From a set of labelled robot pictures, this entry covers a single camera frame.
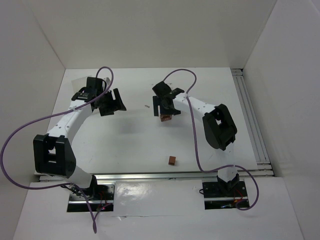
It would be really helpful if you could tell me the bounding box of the white cardboard box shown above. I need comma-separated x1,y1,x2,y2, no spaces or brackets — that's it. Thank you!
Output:
71,76,87,97

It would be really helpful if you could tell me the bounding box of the brown wood block notched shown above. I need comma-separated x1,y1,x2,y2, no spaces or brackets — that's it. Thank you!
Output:
159,114,172,122

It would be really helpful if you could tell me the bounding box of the brown wood block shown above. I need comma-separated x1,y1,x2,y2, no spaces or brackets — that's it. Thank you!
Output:
168,156,176,166

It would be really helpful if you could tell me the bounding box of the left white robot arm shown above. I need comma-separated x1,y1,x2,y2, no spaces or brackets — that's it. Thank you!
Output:
33,77,126,198

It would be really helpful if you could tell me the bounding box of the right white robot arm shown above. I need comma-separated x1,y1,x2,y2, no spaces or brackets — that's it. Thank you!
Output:
152,81,240,194

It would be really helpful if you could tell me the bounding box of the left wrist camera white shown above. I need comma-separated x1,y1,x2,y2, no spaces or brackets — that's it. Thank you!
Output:
102,77,111,87

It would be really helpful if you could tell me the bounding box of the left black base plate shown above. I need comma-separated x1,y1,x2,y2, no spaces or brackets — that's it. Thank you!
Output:
69,182,115,204

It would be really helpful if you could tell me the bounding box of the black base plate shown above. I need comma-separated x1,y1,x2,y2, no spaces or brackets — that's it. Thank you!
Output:
69,182,115,204
199,181,248,199

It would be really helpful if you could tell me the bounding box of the aluminium front rail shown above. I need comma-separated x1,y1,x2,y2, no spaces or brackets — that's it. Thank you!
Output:
39,169,274,182

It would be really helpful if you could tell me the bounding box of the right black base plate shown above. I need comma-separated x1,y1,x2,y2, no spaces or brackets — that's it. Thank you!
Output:
199,181,248,199

